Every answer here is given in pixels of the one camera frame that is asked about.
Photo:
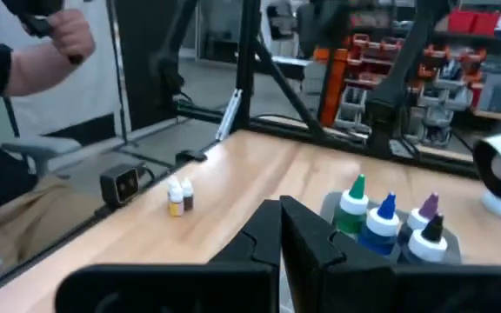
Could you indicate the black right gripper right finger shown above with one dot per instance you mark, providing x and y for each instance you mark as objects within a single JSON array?
[{"x": 311, "y": 256}]

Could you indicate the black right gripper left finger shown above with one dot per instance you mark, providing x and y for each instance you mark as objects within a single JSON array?
[{"x": 259, "y": 243}]

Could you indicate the large green-capped dye bottle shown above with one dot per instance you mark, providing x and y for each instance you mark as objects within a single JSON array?
[{"x": 352, "y": 204}]

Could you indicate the large blue-capped dye bottle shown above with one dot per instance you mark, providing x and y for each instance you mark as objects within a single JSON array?
[{"x": 381, "y": 224}]

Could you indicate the small dark brown dye bottle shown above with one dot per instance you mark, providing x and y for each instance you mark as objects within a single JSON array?
[{"x": 188, "y": 202}]

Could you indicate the small orange dye bottle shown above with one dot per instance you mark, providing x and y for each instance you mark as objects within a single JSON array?
[{"x": 175, "y": 208}]

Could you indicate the large black-capped dye bottle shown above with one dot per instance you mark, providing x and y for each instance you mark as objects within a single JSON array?
[{"x": 426, "y": 248}]

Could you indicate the large purple-capped dye bottle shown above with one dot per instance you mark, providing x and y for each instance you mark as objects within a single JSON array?
[{"x": 429, "y": 206}]

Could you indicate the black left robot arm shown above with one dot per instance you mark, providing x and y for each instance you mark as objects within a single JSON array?
[{"x": 389, "y": 108}]

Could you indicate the black edge clamp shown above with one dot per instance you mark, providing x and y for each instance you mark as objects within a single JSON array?
[{"x": 189, "y": 155}]

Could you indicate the grey chair armrest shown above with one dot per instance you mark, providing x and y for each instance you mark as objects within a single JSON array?
[{"x": 37, "y": 148}]

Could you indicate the silver aluminium bracket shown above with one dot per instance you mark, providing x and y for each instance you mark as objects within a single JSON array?
[{"x": 229, "y": 113}]

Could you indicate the black table-level camera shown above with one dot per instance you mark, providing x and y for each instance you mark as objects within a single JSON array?
[{"x": 120, "y": 184}]

